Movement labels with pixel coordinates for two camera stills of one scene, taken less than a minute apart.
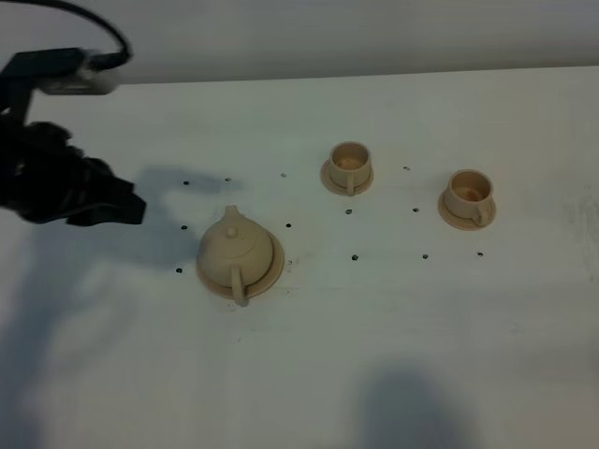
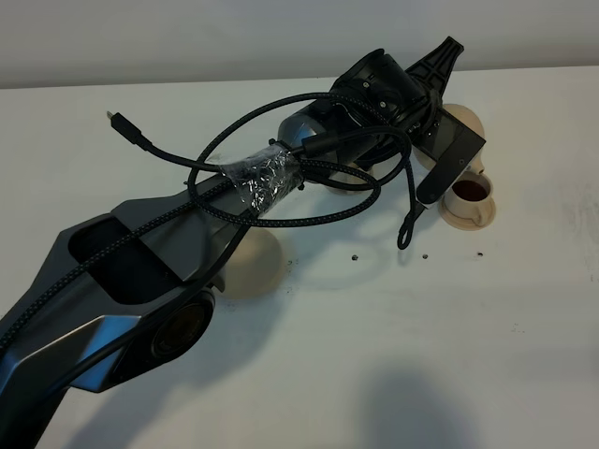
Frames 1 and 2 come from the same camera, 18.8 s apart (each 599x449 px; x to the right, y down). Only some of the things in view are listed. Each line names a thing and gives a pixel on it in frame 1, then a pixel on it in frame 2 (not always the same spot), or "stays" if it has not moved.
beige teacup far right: [469, 195] stays
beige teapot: [235, 252] to [468, 119]
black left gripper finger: [130, 211] to [434, 69]
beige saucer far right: [464, 224] stays
